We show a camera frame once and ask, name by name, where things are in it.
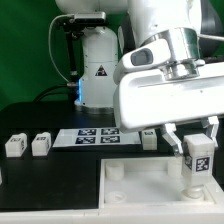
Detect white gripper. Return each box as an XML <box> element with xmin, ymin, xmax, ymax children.
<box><xmin>114</xmin><ymin>62</ymin><xmax>224</xmax><ymax>157</ymax></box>

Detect white square tabletop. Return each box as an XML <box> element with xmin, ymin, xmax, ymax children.
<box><xmin>99</xmin><ymin>157</ymin><xmax>215</xmax><ymax>208</ymax></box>

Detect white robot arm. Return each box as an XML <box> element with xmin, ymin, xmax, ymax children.
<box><xmin>55</xmin><ymin>0</ymin><xmax>224</xmax><ymax>155</ymax></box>

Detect white sheet with AprilTags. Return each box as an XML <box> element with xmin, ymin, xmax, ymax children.
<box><xmin>53</xmin><ymin>127</ymin><xmax>141</xmax><ymax>147</ymax></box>

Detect white L-shaped obstacle fixture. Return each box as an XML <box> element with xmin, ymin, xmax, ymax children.
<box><xmin>0</xmin><ymin>179</ymin><xmax>224</xmax><ymax>224</ymax></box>

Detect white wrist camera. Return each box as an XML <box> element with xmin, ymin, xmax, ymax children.
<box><xmin>113</xmin><ymin>39</ymin><xmax>171</xmax><ymax>84</ymax></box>

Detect black cables at base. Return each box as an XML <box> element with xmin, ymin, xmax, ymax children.
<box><xmin>32</xmin><ymin>83</ymin><xmax>78</xmax><ymax>103</ymax></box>

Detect white camera cable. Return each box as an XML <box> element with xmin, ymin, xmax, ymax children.
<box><xmin>47</xmin><ymin>13</ymin><xmax>75</xmax><ymax>84</ymax></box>

